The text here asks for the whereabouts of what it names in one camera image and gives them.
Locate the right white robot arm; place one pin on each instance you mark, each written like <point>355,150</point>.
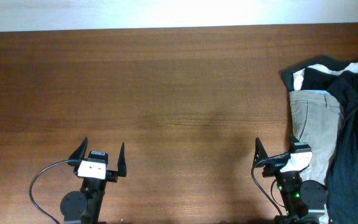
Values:
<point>303,200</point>

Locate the light blue garment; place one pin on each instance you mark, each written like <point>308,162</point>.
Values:
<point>319,92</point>

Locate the black garment in pile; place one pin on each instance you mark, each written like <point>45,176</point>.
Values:
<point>338,77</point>

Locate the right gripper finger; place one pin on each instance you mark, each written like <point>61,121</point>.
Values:
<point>260,153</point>
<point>293,139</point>

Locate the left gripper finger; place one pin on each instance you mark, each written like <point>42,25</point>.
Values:
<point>121,162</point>
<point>79,153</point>

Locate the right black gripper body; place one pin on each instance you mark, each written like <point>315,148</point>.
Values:
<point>268,170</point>

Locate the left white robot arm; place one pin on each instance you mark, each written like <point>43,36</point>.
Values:
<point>84,206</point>

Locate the dark green t-shirt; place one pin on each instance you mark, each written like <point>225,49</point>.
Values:
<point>343,174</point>

